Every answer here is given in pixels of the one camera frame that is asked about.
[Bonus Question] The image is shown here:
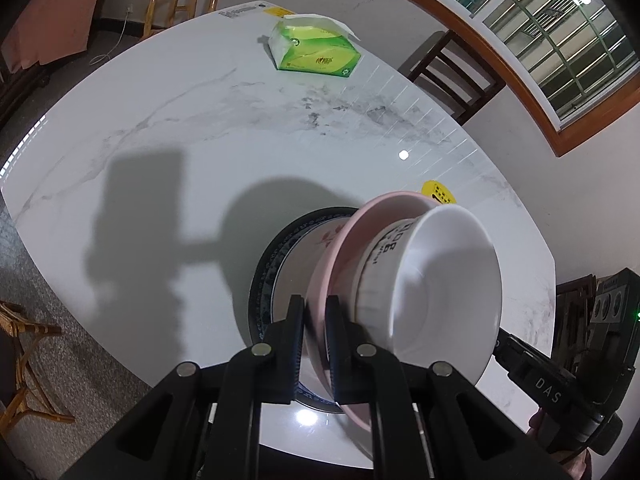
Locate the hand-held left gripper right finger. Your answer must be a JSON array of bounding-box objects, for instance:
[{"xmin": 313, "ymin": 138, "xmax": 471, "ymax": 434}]
[{"xmin": 325, "ymin": 295, "xmax": 566, "ymax": 480}]

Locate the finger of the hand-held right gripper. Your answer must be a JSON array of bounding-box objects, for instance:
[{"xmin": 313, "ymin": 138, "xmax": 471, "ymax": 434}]
[{"xmin": 492, "ymin": 327, "xmax": 532, "ymax": 377}]

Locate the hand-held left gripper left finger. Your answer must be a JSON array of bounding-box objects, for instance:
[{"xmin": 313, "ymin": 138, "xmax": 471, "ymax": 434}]
[{"xmin": 65, "ymin": 294, "xmax": 306, "ymax": 480}]

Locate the white bowl with dark lettering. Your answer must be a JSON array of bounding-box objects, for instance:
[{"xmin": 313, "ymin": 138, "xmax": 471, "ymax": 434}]
[{"xmin": 347, "ymin": 204, "xmax": 503, "ymax": 383}]

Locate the blue floral green plate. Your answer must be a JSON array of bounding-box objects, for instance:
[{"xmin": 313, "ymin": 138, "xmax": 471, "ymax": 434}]
[{"xmin": 247, "ymin": 207, "xmax": 361, "ymax": 413}]

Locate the white plate with pink flower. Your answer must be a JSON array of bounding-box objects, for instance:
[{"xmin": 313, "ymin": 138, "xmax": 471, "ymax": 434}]
[{"xmin": 270, "ymin": 212, "xmax": 353, "ymax": 403}]

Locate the pink bowl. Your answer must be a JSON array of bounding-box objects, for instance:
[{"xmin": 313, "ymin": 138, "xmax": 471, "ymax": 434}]
[{"xmin": 305, "ymin": 191, "xmax": 451, "ymax": 433}]

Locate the person's right hand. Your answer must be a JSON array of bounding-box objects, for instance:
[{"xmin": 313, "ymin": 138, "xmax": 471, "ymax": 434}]
[{"xmin": 527, "ymin": 406, "xmax": 594, "ymax": 480}]

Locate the dark wooden chair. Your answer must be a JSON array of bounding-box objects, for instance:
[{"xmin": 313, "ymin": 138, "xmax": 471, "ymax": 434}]
[
  {"xmin": 555, "ymin": 275, "xmax": 598, "ymax": 371},
  {"xmin": 397, "ymin": 30, "xmax": 506, "ymax": 126}
]

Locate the wooden framed barred window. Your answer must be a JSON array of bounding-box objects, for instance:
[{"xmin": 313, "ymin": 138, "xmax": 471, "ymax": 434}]
[{"xmin": 325, "ymin": 0, "xmax": 640, "ymax": 158}]

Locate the rattan chair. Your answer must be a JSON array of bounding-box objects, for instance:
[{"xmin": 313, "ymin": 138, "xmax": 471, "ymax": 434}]
[{"xmin": 0, "ymin": 300, "xmax": 76, "ymax": 433}]

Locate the green tissue pack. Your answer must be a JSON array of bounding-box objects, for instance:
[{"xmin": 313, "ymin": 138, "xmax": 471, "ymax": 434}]
[{"xmin": 267, "ymin": 12, "xmax": 362, "ymax": 81}]

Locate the pink cloth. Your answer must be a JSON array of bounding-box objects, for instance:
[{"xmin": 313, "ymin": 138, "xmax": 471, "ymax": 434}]
[{"xmin": 0, "ymin": 0, "xmax": 108, "ymax": 73}]

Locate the white power cable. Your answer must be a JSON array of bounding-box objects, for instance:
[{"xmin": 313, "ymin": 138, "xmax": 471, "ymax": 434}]
[{"xmin": 90, "ymin": 7, "xmax": 132, "ymax": 66}]

